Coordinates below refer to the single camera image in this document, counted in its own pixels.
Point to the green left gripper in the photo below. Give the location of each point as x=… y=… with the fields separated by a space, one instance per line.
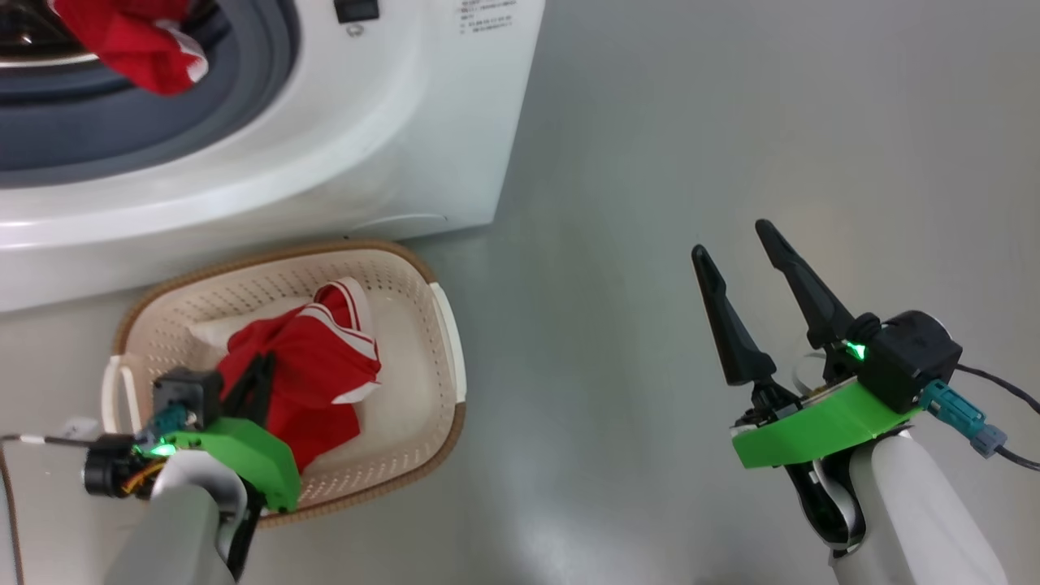
x=256 y=459

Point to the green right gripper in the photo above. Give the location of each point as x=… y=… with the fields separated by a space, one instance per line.
x=821 y=431

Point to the red garment with white stripes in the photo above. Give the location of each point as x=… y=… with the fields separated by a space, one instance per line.
x=138 y=41
x=317 y=366

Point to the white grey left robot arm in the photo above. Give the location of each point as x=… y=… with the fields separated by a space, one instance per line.
x=175 y=528

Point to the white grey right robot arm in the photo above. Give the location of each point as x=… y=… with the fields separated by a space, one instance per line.
x=918 y=520

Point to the cream perforated laundry basket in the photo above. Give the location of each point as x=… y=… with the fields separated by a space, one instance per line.
x=414 y=325

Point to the white front-load washing machine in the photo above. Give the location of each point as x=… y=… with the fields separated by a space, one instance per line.
x=366 y=138

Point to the grey rubber door gasket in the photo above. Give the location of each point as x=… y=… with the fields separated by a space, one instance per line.
x=162 y=122

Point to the black door latch slot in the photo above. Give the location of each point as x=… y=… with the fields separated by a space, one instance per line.
x=356 y=10

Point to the round white filter cover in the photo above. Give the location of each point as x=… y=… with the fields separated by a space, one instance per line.
x=406 y=221

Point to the perforated steel washer drum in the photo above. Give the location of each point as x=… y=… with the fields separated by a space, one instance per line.
x=24 y=32

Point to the teal left camera connector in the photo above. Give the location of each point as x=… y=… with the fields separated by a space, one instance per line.
x=166 y=420

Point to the teal camera connector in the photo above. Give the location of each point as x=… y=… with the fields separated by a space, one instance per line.
x=959 y=414
x=166 y=420

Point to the teal right camera connector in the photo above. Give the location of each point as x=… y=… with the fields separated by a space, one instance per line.
x=959 y=414

